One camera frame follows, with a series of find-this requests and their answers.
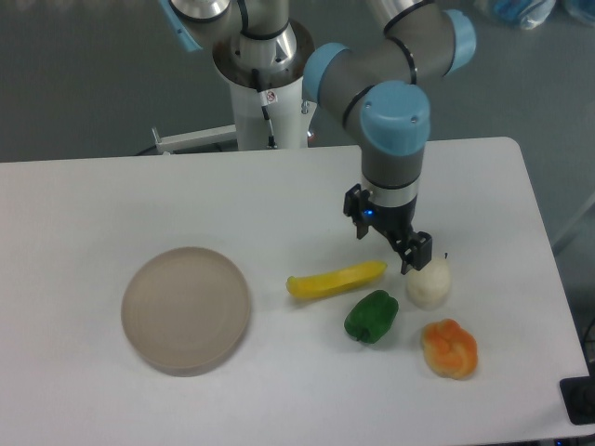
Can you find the green bell pepper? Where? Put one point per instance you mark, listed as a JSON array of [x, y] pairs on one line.
[[372, 317]]

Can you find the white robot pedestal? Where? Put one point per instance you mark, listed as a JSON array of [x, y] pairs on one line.
[[265, 78]]

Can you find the clear plastic bag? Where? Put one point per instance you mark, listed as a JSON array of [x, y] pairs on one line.
[[582, 10]]

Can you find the beige round plate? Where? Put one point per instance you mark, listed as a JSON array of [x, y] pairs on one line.
[[186, 311]]

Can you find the white pear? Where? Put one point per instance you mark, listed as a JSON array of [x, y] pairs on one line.
[[429, 287]]

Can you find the black device at table edge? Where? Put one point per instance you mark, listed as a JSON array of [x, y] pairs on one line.
[[578, 398]]

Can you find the yellow banana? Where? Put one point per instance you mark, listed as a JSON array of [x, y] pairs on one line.
[[335, 282]]

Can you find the blue plastic bag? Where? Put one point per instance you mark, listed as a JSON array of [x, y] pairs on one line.
[[519, 14]]

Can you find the white metal bracket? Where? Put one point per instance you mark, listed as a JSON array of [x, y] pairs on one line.
[[209, 139]]

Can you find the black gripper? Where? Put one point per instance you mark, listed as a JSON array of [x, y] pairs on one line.
[[394, 223]]

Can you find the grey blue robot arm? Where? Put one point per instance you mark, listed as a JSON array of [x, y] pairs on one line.
[[376, 96]]

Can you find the orange braided bread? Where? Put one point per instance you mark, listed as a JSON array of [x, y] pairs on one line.
[[449, 350]]

